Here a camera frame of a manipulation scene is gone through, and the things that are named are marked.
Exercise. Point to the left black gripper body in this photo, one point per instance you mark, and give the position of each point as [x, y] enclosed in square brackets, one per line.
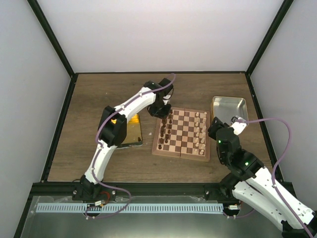
[156, 108]

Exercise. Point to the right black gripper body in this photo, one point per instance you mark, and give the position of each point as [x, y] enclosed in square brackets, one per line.
[212, 134]

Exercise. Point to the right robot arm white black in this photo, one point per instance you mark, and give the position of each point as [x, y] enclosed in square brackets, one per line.
[252, 183]

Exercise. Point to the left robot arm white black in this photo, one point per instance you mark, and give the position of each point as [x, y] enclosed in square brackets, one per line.
[112, 129]

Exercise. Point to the row of white chess pieces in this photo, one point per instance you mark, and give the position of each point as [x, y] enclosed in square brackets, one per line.
[200, 126]

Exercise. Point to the wooden chess board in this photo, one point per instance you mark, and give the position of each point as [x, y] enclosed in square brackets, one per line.
[181, 139]

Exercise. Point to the gold tin with dark pieces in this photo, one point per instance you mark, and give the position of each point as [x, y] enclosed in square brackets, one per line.
[134, 134]

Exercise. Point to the silver tin yellow rim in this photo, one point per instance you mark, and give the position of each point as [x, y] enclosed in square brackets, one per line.
[225, 108]

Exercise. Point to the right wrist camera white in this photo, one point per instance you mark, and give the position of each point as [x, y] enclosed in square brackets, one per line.
[238, 124]

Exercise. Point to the light blue cable duct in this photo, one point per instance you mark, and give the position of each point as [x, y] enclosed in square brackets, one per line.
[152, 208]

